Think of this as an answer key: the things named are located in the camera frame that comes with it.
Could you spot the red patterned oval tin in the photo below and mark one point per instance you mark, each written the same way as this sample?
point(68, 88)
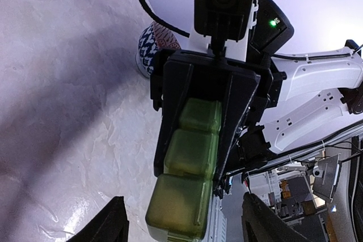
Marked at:
point(152, 39)

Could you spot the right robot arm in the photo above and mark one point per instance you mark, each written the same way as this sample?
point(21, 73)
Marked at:
point(240, 71)

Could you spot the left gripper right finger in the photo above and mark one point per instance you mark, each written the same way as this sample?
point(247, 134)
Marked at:
point(305, 221)

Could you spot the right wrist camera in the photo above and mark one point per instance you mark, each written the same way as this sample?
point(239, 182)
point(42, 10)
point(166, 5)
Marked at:
point(221, 27)

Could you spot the green weekly pill organizer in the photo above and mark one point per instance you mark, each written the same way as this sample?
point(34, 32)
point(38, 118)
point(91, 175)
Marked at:
point(179, 205)

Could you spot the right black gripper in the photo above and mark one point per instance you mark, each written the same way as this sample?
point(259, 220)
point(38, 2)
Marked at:
point(172, 79)

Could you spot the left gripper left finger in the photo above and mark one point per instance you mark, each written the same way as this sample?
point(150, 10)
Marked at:
point(110, 224)

